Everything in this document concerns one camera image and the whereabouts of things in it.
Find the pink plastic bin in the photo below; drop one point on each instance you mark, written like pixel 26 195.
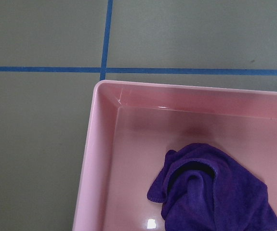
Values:
pixel 133 125

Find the purple cloth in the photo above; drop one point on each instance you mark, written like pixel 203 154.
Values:
pixel 201 188

